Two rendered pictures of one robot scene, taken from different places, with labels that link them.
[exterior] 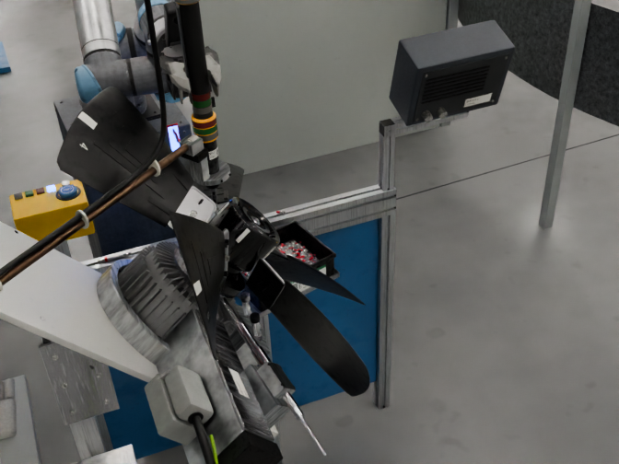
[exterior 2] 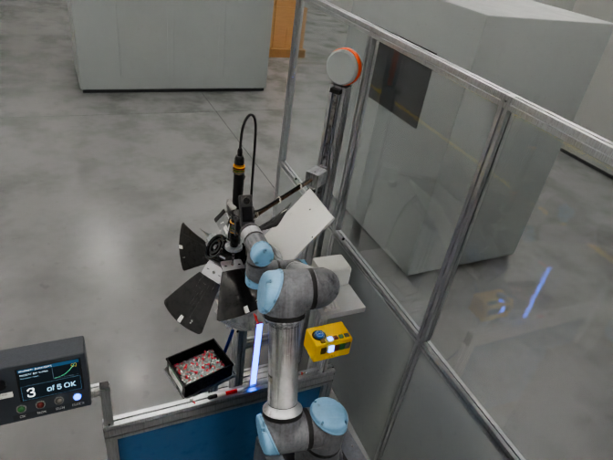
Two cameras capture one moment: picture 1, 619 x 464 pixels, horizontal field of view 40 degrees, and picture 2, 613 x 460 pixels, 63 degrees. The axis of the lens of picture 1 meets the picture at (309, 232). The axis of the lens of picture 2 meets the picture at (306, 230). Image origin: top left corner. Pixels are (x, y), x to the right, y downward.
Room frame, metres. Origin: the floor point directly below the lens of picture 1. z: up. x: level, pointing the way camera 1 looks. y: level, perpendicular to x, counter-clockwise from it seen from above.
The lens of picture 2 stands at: (2.93, 0.21, 2.45)
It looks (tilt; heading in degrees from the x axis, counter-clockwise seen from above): 33 degrees down; 172
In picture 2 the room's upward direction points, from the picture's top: 9 degrees clockwise
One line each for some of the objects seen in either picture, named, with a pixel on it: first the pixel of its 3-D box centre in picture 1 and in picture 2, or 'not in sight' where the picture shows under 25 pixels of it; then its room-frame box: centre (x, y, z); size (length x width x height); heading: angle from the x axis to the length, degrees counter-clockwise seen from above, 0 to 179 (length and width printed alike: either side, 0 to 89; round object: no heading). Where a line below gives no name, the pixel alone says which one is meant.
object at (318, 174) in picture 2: not in sight; (316, 176); (0.79, 0.54, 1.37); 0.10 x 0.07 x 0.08; 144
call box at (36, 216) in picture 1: (52, 216); (327, 342); (1.54, 0.57, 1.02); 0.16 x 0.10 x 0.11; 109
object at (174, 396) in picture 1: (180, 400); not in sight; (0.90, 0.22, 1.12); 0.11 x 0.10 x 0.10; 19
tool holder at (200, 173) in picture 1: (204, 155); (235, 236); (1.29, 0.18, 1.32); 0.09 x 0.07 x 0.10; 144
